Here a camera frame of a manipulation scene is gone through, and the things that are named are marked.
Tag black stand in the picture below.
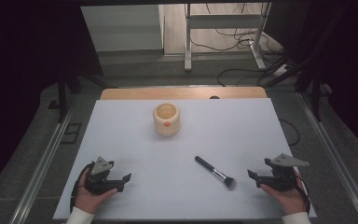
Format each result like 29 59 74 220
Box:
259 52 332 122
47 66 117 124

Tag white metal desk frame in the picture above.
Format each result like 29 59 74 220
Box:
184 3 272 73

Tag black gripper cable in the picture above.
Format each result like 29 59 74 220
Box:
69 161 95 215
295 172 312 216

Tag wooden table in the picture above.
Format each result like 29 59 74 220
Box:
100 86 269 101

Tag white cabinet panel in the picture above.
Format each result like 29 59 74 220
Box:
80 4 166 52

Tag aluminium rail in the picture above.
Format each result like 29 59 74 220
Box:
296 91 358 224
8 94 80 224

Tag white power strip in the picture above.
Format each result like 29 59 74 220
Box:
272 63 291 77

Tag person's left hand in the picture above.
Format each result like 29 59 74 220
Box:
74 175 118 215

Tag black floor cables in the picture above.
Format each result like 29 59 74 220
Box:
188 3 295 88

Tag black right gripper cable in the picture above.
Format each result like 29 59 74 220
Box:
295 172 312 216

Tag dark curtain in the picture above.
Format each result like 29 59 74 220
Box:
262 0 358 153
0 0 104 200

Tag white table sheet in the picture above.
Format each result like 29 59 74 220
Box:
52 98 318 221

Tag black makeup brush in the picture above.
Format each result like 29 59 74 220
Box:
194 155 238 190

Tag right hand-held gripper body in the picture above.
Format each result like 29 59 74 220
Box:
264 153 310 191

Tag black floor frame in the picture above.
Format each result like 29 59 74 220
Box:
60 122 83 145

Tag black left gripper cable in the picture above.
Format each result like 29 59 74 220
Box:
69 161 95 215

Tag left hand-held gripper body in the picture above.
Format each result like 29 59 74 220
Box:
83 156 119 196

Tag person's right hand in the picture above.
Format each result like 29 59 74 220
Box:
259 175 308 217

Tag cream ringed cup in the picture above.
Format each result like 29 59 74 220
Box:
152 103 181 137

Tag black cable loop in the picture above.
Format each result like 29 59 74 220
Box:
279 118 301 147

